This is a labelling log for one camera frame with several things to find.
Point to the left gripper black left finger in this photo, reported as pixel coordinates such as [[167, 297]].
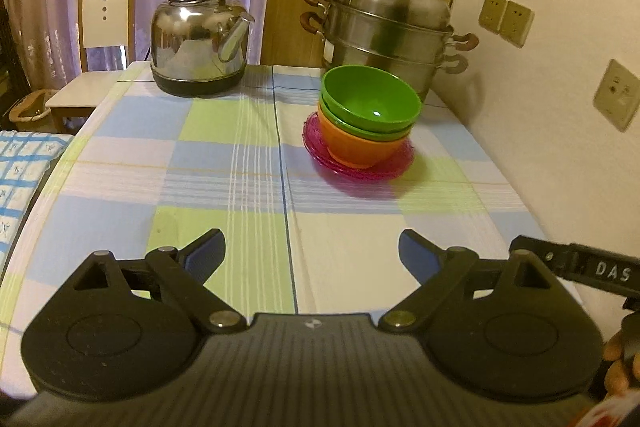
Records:
[[173, 276]]

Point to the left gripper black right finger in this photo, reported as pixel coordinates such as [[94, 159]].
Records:
[[460, 292]]

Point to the green plastic bowl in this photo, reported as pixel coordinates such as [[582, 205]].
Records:
[[377, 136], [370, 98]]

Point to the orange plastic bowl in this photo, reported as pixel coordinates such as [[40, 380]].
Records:
[[352, 151]]

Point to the pink glass plate with flowers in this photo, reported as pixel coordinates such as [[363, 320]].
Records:
[[388, 169]]

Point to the person's right hand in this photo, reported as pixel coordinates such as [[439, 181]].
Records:
[[619, 377]]

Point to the checkered pastel tablecloth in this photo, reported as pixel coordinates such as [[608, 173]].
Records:
[[149, 169]]

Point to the blue white checkered cloth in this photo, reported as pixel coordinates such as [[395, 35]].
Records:
[[28, 160]]

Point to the stainless steel kettle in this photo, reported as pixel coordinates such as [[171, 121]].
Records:
[[198, 47]]

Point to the stacked steel steamer pot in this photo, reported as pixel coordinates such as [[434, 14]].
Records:
[[411, 39]]

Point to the white wooden chair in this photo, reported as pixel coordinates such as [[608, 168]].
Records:
[[106, 47]]

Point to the single wall socket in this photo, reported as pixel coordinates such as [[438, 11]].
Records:
[[617, 97]]

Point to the double wall socket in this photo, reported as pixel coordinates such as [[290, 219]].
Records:
[[508, 19]]

